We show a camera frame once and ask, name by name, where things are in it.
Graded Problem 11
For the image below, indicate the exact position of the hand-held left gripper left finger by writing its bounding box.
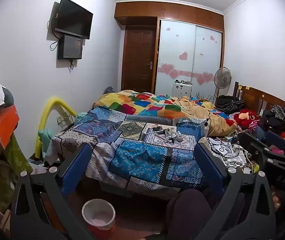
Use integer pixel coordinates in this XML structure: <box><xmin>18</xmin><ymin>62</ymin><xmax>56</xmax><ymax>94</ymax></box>
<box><xmin>10</xmin><ymin>142</ymin><xmax>100</xmax><ymax>240</ymax></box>

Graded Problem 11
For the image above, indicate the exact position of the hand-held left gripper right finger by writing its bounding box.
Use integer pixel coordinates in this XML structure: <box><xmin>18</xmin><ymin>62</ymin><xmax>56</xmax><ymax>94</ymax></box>
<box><xmin>195</xmin><ymin>143</ymin><xmax>277</xmax><ymax>240</ymax></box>

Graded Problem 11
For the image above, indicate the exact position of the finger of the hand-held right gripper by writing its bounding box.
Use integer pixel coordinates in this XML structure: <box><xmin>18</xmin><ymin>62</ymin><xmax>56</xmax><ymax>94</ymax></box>
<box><xmin>264</xmin><ymin>130</ymin><xmax>285</xmax><ymax>157</ymax></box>
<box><xmin>237</xmin><ymin>131</ymin><xmax>285</xmax><ymax>164</ymax></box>

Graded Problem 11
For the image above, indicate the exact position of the white plastic waste bin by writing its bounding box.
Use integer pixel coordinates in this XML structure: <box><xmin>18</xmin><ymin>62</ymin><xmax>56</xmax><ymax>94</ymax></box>
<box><xmin>82</xmin><ymin>199</ymin><xmax>116</xmax><ymax>231</ymax></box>

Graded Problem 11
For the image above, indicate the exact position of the person's right hand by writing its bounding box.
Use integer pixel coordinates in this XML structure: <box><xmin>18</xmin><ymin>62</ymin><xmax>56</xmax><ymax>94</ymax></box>
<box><xmin>270</xmin><ymin>191</ymin><xmax>282</xmax><ymax>209</ymax></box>

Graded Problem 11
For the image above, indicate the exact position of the red plush toy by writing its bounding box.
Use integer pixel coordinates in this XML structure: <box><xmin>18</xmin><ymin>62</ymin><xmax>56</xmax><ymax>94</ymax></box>
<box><xmin>234</xmin><ymin>109</ymin><xmax>259</xmax><ymax>130</ymax></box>

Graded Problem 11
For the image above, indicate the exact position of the black patterned clothing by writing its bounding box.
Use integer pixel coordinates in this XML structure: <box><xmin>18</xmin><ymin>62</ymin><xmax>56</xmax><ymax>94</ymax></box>
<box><xmin>261</xmin><ymin>105</ymin><xmax>285</xmax><ymax>133</ymax></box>

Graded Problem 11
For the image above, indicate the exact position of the black white striped cloth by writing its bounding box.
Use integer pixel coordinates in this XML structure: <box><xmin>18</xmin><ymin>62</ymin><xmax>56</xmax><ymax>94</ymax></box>
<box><xmin>218</xmin><ymin>100</ymin><xmax>245</xmax><ymax>115</ymax></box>

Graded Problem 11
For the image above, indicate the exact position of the teal cloth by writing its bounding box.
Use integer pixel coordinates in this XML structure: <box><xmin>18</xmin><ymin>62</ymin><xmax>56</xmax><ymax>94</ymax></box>
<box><xmin>39</xmin><ymin>127</ymin><xmax>56</xmax><ymax>143</ymax></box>

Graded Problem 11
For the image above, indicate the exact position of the wooden bed headboard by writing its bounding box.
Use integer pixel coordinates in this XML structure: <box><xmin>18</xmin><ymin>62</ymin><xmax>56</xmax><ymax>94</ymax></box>
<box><xmin>234</xmin><ymin>81</ymin><xmax>285</xmax><ymax>140</ymax></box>

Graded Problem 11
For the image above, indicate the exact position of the person's dark trouser leg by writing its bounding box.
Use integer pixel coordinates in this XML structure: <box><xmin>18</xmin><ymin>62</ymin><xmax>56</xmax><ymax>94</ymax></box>
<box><xmin>165</xmin><ymin>189</ymin><xmax>223</xmax><ymax>240</ymax></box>

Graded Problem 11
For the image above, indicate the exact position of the patchwork blue printed blanket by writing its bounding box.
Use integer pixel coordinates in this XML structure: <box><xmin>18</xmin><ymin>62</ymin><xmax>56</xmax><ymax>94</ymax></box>
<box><xmin>46</xmin><ymin>106</ymin><xmax>233</xmax><ymax>193</ymax></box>

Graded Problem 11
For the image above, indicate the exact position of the yellow foam tube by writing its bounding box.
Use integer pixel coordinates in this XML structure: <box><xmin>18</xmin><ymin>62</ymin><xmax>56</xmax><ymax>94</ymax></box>
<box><xmin>34</xmin><ymin>96</ymin><xmax>78</xmax><ymax>159</ymax></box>

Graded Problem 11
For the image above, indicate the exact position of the green printed cloth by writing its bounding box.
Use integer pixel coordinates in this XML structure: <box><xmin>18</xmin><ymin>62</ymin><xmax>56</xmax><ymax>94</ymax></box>
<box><xmin>0</xmin><ymin>135</ymin><xmax>31</xmax><ymax>205</ymax></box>

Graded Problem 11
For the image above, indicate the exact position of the standing electric fan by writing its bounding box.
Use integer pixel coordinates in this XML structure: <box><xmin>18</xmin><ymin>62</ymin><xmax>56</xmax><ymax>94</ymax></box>
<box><xmin>214</xmin><ymin>67</ymin><xmax>232</xmax><ymax>105</ymax></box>

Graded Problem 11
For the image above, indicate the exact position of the colourful patchwork quilt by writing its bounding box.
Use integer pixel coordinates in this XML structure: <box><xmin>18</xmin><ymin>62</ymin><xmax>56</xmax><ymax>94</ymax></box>
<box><xmin>94</xmin><ymin>90</ymin><xmax>238</xmax><ymax>137</ymax></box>

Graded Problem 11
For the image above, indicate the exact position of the orange cardboard box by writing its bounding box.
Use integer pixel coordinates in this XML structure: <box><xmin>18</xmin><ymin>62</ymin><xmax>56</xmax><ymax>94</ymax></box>
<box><xmin>0</xmin><ymin>105</ymin><xmax>20</xmax><ymax>150</ymax></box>

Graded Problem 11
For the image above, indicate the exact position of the black box under television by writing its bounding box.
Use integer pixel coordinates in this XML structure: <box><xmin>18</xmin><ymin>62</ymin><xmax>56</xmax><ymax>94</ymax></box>
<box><xmin>57</xmin><ymin>35</ymin><xmax>83</xmax><ymax>60</ymax></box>

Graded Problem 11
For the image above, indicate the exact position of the wardrobe with heart stickers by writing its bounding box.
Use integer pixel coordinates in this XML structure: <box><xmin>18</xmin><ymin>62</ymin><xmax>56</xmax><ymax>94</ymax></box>
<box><xmin>155</xmin><ymin>17</ymin><xmax>224</xmax><ymax>103</ymax></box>

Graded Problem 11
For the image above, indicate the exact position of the brown wooden door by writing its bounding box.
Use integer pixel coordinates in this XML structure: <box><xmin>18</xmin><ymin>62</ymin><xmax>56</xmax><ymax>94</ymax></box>
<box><xmin>121</xmin><ymin>26</ymin><xmax>158</xmax><ymax>94</ymax></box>

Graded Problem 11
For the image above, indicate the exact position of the wooden overhead cabinet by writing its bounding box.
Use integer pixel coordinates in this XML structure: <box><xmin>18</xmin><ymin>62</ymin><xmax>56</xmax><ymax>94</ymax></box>
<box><xmin>114</xmin><ymin>2</ymin><xmax>224</xmax><ymax>33</ymax></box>

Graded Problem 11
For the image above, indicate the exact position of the tangle of cables and chargers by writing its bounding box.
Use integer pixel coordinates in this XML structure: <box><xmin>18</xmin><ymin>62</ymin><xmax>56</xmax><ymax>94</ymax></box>
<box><xmin>208</xmin><ymin>136</ymin><xmax>258</xmax><ymax>174</ymax></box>

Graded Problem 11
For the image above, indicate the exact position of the black wall television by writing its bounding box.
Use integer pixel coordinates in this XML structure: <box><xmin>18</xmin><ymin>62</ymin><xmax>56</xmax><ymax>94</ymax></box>
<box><xmin>54</xmin><ymin>0</ymin><xmax>93</xmax><ymax>40</ymax></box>

